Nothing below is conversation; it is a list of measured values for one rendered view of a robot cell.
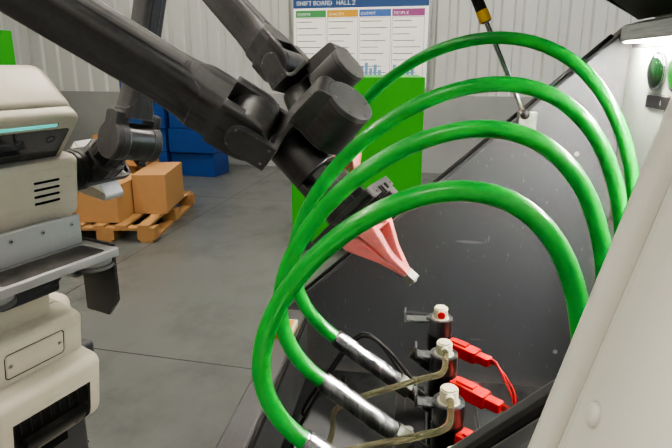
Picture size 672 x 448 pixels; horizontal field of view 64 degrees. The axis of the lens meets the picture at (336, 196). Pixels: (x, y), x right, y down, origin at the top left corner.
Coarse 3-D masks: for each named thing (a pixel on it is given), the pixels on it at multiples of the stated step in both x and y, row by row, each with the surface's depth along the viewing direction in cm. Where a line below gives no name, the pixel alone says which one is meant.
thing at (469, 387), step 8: (456, 384) 53; (464, 384) 53; (472, 384) 52; (464, 392) 52; (472, 392) 52; (480, 392) 52; (488, 392) 52; (472, 400) 52; (480, 400) 51; (488, 400) 51; (496, 400) 51; (480, 408) 51; (488, 408) 51; (496, 408) 50
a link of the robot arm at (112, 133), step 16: (144, 0) 103; (160, 0) 104; (144, 16) 103; (160, 16) 105; (160, 32) 106; (128, 96) 105; (144, 96) 106; (112, 112) 104; (128, 112) 104; (144, 112) 107; (112, 128) 104; (128, 128) 105; (112, 144) 104; (128, 144) 104; (160, 144) 110
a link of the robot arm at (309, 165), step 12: (300, 132) 60; (288, 144) 60; (300, 144) 60; (276, 156) 61; (288, 156) 60; (300, 156) 60; (312, 156) 60; (324, 156) 61; (288, 168) 61; (300, 168) 60; (312, 168) 60; (300, 180) 61; (312, 180) 61
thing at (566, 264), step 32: (416, 192) 34; (448, 192) 34; (480, 192) 33; (512, 192) 33; (352, 224) 35; (544, 224) 33; (320, 256) 36; (288, 288) 37; (576, 288) 34; (576, 320) 34; (256, 352) 38; (256, 384) 39; (288, 416) 40
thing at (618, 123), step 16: (496, 32) 59; (512, 32) 59; (432, 48) 63; (448, 48) 62; (544, 48) 57; (560, 48) 56; (400, 64) 66; (416, 64) 65; (576, 64) 56; (384, 80) 67; (592, 80) 55; (368, 96) 69; (608, 96) 55; (608, 112) 55; (624, 128) 55; (624, 144) 55; (624, 160) 55; (624, 176) 56
